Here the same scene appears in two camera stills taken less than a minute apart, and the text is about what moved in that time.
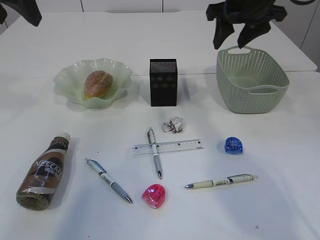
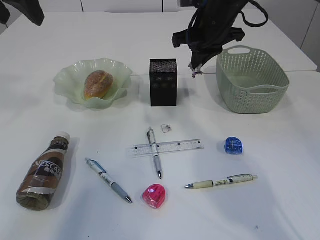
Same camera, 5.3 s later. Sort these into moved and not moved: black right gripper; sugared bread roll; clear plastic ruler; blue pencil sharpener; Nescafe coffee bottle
Moved: black right gripper
Not moved: clear plastic ruler; Nescafe coffee bottle; sugared bread roll; blue pencil sharpener
